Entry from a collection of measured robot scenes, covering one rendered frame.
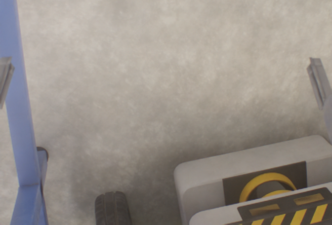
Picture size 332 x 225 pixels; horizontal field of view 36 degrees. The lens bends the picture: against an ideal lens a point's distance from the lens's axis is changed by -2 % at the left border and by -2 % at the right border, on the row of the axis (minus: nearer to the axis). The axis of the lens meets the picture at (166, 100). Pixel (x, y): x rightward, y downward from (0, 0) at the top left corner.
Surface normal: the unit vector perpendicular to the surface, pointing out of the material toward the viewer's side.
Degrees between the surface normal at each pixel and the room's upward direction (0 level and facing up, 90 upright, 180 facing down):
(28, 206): 90
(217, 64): 0
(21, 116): 0
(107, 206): 79
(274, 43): 0
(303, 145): 90
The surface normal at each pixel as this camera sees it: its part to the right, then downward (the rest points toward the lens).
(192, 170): -0.15, -0.92
